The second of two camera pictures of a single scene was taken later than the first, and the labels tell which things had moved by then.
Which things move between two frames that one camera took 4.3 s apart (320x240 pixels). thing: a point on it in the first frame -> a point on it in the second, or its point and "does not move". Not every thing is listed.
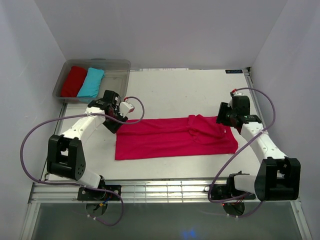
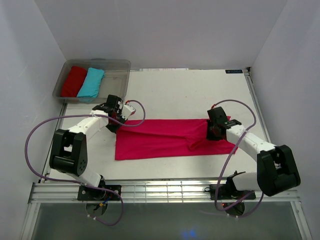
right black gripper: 224,107 -> 209,136
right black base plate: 224,191 does not move
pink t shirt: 190,134 does not move
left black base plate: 88,194 does not move
